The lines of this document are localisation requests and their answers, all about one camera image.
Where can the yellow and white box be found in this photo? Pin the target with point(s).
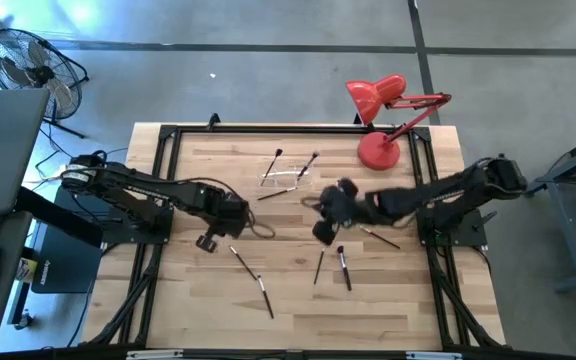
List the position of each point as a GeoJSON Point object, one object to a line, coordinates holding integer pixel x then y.
{"type": "Point", "coordinates": [27, 270]}

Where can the clear acrylic brush organizer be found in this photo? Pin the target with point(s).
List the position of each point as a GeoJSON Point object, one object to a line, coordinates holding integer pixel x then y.
{"type": "Point", "coordinates": [288, 175]}

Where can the white bracket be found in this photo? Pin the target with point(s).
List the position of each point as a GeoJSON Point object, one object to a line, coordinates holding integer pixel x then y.
{"type": "Point", "coordinates": [154, 354]}
{"type": "Point", "coordinates": [434, 356]}

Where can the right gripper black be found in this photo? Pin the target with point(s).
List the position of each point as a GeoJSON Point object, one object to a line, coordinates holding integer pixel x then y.
{"type": "Point", "coordinates": [338, 207]}

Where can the black caster wheel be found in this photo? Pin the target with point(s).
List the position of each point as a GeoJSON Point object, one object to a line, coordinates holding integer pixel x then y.
{"type": "Point", "coordinates": [24, 320]}

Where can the black eyeliner pencil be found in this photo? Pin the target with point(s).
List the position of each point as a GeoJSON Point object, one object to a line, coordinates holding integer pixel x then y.
{"type": "Point", "coordinates": [319, 268]}

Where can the red desk lamp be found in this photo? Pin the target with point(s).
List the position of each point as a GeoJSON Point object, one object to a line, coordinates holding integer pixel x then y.
{"type": "Point", "coordinates": [379, 152]}

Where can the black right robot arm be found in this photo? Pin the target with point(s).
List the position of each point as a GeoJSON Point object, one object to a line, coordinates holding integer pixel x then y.
{"type": "Point", "coordinates": [443, 192]}

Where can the dark grey desk panel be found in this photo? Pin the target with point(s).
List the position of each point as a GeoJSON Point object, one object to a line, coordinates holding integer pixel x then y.
{"type": "Point", "coordinates": [3, 150]}

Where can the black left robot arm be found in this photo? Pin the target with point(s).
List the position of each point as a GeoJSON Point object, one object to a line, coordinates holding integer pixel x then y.
{"type": "Point", "coordinates": [158, 190]}

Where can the black crossbeam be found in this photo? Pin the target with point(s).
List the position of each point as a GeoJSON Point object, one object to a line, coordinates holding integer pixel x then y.
{"type": "Point", "coordinates": [68, 354]}

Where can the black floor fan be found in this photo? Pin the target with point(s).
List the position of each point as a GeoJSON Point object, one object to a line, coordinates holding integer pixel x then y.
{"type": "Point", "coordinates": [33, 75]}

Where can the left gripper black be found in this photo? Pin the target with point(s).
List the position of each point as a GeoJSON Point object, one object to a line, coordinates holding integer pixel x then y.
{"type": "Point", "coordinates": [228, 212]}

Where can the black case with white print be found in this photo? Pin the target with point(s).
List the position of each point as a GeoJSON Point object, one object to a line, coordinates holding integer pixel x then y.
{"type": "Point", "coordinates": [63, 260]}

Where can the black aluminium table frame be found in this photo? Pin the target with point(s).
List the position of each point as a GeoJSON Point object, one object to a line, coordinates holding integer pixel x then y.
{"type": "Point", "coordinates": [268, 129]}

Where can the grey metal cart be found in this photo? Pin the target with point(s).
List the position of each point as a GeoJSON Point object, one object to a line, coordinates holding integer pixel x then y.
{"type": "Point", "coordinates": [543, 184]}

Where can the black frame clamp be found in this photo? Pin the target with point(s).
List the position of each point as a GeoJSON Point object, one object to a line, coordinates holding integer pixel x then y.
{"type": "Point", "coordinates": [357, 120]}
{"type": "Point", "coordinates": [213, 120]}

